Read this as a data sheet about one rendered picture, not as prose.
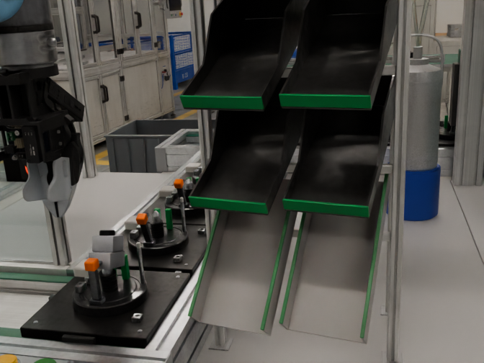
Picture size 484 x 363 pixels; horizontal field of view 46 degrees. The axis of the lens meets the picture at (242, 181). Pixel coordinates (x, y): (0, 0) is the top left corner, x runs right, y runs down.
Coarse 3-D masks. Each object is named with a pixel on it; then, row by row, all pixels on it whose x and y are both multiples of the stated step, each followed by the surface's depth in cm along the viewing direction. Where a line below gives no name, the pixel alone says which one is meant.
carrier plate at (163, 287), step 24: (72, 288) 113; (168, 288) 111; (48, 312) 104; (72, 312) 104; (144, 312) 102; (168, 312) 104; (24, 336) 100; (48, 336) 99; (96, 336) 96; (120, 336) 95; (144, 336) 95
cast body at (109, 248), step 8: (104, 232) 105; (112, 232) 105; (96, 240) 105; (104, 240) 104; (112, 240) 104; (120, 240) 107; (96, 248) 104; (104, 248) 104; (112, 248) 104; (120, 248) 107; (96, 256) 103; (104, 256) 103; (112, 256) 103; (120, 256) 107; (104, 264) 103; (112, 264) 103; (120, 264) 107
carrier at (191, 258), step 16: (128, 224) 141; (160, 224) 129; (128, 240) 129; (144, 240) 129; (160, 240) 128; (176, 240) 128; (192, 240) 132; (128, 256) 126; (144, 256) 125; (160, 256) 125; (192, 256) 124; (192, 272) 118
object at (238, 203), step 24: (216, 120) 96; (240, 120) 105; (264, 120) 104; (288, 120) 91; (216, 144) 97; (240, 144) 100; (264, 144) 99; (288, 144) 92; (216, 168) 96; (240, 168) 95; (264, 168) 94; (192, 192) 90; (216, 192) 92; (240, 192) 90; (264, 192) 89
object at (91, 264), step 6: (90, 258) 101; (84, 264) 99; (90, 264) 99; (96, 264) 100; (90, 270) 99; (96, 270) 100; (90, 276) 100; (96, 276) 100; (90, 282) 101; (96, 282) 101; (96, 288) 101; (96, 294) 101
